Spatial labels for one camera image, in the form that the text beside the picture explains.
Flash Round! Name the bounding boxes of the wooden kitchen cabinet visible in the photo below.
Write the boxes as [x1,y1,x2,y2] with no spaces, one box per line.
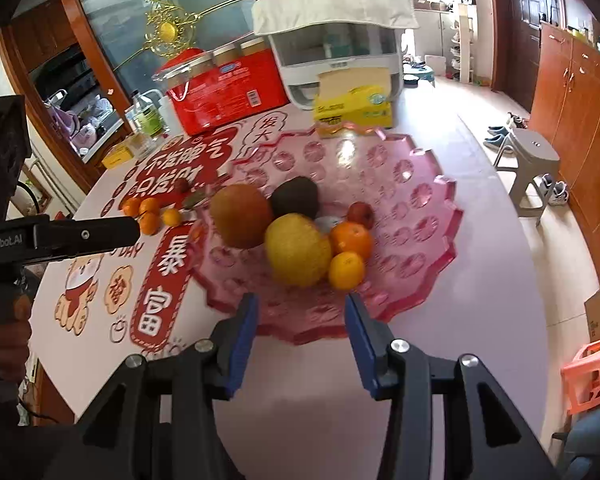
[0,0,131,196]

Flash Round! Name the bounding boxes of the dark green avocado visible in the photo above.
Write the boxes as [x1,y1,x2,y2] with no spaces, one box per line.
[270,176,321,221]

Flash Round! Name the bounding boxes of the pink plastic stool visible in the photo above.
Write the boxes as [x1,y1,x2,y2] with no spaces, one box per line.
[560,332,600,416]

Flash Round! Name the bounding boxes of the small glass jar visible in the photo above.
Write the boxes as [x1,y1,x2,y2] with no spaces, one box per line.
[130,132,156,157]

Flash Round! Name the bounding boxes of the white shoe rack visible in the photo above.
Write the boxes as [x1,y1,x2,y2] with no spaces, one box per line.
[450,2,476,83]

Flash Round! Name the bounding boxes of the printed tablecloth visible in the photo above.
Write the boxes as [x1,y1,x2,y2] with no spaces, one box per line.
[30,105,551,456]

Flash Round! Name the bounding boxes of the pink plastic bag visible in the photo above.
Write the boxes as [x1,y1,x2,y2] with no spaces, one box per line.
[50,105,81,136]

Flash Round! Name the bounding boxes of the white countertop appliance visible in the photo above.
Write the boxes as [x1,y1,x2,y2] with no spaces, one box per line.
[252,0,406,111]

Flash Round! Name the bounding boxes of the grey plastic stool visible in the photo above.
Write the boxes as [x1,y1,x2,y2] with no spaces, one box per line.
[494,127,561,218]

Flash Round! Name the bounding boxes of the frosted glass sliding door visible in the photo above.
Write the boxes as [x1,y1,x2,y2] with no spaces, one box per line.
[67,0,261,116]

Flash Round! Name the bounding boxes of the blue grey cloth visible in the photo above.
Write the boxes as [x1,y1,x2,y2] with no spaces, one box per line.
[552,410,600,480]

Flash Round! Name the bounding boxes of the red gift box with jars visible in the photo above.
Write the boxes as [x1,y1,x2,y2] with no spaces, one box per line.
[152,37,291,136]

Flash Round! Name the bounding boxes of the white squeeze bottle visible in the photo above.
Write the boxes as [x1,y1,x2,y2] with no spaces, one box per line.
[140,88,177,136]

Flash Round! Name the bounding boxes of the person's left hand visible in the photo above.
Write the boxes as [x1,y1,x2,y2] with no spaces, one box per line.
[0,292,33,386]

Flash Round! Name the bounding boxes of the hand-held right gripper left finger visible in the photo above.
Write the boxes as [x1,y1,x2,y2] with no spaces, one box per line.
[45,291,260,480]

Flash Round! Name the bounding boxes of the dark wooden door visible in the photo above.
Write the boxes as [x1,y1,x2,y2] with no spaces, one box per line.
[490,0,543,111]

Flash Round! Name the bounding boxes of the large orange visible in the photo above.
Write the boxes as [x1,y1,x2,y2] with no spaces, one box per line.
[328,221,374,261]

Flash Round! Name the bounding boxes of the yellow pear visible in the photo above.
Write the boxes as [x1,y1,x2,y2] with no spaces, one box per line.
[264,213,333,288]

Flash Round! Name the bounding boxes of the teal low stool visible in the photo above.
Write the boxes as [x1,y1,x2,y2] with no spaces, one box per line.
[402,62,437,90]

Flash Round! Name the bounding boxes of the yellow tin box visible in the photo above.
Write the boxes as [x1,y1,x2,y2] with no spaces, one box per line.
[101,141,133,170]

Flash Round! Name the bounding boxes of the person's left forearm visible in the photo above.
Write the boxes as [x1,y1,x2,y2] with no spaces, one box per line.
[0,377,81,480]

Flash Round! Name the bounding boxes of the blue shoes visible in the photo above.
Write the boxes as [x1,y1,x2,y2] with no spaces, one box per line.
[482,125,513,153]

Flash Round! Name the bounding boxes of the yellow tissue box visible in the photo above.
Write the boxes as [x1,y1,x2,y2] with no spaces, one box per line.
[313,66,396,138]

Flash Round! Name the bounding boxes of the pink plastic fruit bowl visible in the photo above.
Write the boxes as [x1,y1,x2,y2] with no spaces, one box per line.
[187,127,465,346]

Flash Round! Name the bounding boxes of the gold door ornament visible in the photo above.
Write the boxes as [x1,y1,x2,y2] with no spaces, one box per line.
[144,0,201,53]

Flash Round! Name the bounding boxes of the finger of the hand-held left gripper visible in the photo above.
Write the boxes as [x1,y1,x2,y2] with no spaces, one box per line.
[32,215,142,263]

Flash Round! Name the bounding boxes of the red apple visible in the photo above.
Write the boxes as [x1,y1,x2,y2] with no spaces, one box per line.
[209,183,273,249]

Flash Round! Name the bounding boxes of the wooden display shelf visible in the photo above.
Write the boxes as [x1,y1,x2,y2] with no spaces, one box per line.
[540,0,600,56]

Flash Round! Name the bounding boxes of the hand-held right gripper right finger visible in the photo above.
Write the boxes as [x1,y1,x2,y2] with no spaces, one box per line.
[343,291,561,480]

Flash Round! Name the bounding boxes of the white towel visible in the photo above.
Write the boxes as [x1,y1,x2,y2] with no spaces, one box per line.
[251,0,421,38]

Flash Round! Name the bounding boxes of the overripe dark banana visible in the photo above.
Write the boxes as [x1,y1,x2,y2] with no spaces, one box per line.
[181,187,216,210]

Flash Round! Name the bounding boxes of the clear bottle green label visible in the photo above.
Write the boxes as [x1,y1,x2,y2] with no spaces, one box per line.
[131,91,165,137]

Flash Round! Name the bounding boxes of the white sneakers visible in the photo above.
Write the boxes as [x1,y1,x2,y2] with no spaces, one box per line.
[537,174,568,207]

